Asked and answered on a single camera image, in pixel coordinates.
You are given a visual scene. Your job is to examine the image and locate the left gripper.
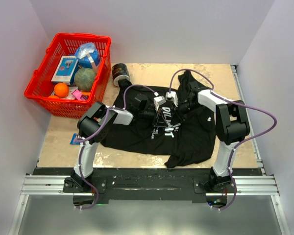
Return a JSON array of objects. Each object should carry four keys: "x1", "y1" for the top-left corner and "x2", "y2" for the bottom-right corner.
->
[{"x1": 139, "y1": 105, "x2": 168, "y2": 127}]

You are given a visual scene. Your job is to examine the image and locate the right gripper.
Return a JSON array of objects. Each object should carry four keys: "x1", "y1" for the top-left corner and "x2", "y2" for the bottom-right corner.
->
[{"x1": 170, "y1": 99, "x2": 202, "y2": 125}]

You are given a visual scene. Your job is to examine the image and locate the black t-shirt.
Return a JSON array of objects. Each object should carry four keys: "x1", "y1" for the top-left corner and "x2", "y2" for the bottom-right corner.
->
[{"x1": 100, "y1": 70, "x2": 216, "y2": 169}]

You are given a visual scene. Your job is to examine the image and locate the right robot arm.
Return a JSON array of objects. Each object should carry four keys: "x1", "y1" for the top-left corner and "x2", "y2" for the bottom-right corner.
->
[{"x1": 176, "y1": 82, "x2": 250, "y2": 192}]

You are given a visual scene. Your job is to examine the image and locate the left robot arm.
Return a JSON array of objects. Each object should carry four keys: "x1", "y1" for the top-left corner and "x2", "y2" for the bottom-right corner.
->
[{"x1": 71, "y1": 91, "x2": 178, "y2": 192}]

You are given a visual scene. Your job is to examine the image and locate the black cylindrical can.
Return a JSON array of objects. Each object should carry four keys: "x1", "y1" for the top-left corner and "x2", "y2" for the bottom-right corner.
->
[{"x1": 112, "y1": 63, "x2": 130, "y2": 87}]

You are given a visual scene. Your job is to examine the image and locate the green melon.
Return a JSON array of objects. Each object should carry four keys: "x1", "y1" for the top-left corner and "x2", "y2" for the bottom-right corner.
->
[{"x1": 74, "y1": 68, "x2": 97, "y2": 92}]

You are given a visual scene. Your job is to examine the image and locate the pink package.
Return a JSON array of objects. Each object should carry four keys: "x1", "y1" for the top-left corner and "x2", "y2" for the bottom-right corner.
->
[{"x1": 71, "y1": 89, "x2": 88, "y2": 101}]

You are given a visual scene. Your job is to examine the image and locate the blue candy packet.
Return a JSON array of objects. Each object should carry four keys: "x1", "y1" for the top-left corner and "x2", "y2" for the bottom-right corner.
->
[{"x1": 70, "y1": 133, "x2": 80, "y2": 145}]

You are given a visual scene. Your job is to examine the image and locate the blue plastic wrapped roll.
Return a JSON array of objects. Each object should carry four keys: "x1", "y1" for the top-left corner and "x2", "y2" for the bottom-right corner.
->
[{"x1": 75, "y1": 43, "x2": 100, "y2": 72}]

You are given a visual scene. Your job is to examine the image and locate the orange fruit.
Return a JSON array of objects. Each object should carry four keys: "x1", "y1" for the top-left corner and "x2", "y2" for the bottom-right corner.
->
[{"x1": 54, "y1": 83, "x2": 69, "y2": 98}]

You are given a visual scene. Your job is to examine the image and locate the blue white razor box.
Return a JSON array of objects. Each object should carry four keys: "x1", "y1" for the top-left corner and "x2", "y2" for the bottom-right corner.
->
[{"x1": 51, "y1": 55, "x2": 78, "y2": 86}]

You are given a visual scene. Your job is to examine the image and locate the red plastic basket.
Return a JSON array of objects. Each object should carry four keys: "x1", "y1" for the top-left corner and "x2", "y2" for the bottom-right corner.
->
[{"x1": 24, "y1": 33, "x2": 112, "y2": 119}]

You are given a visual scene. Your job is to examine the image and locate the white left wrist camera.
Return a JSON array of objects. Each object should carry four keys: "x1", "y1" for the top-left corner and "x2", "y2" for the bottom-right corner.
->
[{"x1": 153, "y1": 96, "x2": 166, "y2": 111}]

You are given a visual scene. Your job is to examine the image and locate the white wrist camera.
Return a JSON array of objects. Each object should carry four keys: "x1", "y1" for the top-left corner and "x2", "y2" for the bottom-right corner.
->
[
  {"x1": 165, "y1": 91, "x2": 178, "y2": 107},
  {"x1": 153, "y1": 96, "x2": 166, "y2": 111}
]

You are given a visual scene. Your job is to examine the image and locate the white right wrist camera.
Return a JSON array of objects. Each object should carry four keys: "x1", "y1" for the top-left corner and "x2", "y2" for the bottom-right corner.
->
[{"x1": 165, "y1": 91, "x2": 178, "y2": 107}]

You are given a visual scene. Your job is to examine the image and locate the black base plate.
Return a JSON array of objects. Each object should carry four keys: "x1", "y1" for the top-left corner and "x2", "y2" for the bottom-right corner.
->
[{"x1": 33, "y1": 167, "x2": 238, "y2": 204}]

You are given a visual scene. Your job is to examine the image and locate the aluminium rail frame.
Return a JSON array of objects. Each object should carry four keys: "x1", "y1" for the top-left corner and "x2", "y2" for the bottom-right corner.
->
[{"x1": 8, "y1": 63, "x2": 291, "y2": 235}]

